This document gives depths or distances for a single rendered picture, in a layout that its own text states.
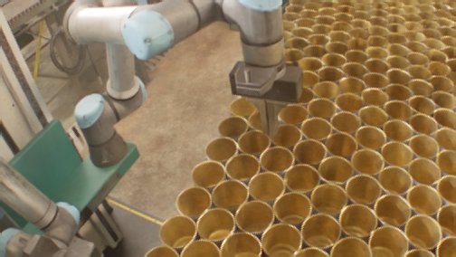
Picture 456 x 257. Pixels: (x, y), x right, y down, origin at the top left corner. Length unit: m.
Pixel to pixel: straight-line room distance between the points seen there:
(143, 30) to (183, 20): 0.07
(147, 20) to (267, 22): 0.18
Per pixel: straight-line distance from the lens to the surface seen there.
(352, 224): 0.70
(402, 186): 0.74
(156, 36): 0.54
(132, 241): 1.75
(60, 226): 0.87
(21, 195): 0.82
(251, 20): 0.56
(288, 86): 0.63
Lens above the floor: 1.71
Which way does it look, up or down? 41 degrees down
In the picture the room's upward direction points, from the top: 10 degrees counter-clockwise
